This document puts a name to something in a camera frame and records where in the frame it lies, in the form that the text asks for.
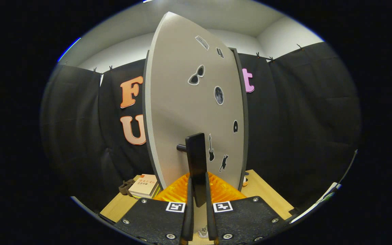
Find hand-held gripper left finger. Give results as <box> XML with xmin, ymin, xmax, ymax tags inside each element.
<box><xmin>114</xmin><ymin>173</ymin><xmax>195</xmax><ymax>245</ymax></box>

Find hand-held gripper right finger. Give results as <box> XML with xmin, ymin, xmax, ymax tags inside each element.
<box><xmin>205</xmin><ymin>172</ymin><xmax>287</xmax><ymax>245</ymax></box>

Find dark grey shoe cabinet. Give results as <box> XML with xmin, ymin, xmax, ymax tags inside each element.
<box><xmin>144</xmin><ymin>47</ymin><xmax>249</xmax><ymax>193</ymax></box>

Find beige shoe cabinet door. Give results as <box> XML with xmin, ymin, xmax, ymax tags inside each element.
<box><xmin>143</xmin><ymin>12</ymin><xmax>247</xmax><ymax>230</ymax></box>

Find beige cover book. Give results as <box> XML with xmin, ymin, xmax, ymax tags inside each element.
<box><xmin>128</xmin><ymin>174</ymin><xmax>159</xmax><ymax>197</ymax></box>

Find black backdrop cloth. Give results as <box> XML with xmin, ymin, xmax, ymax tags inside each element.
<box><xmin>40</xmin><ymin>42</ymin><xmax>362</xmax><ymax>218</ymax></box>

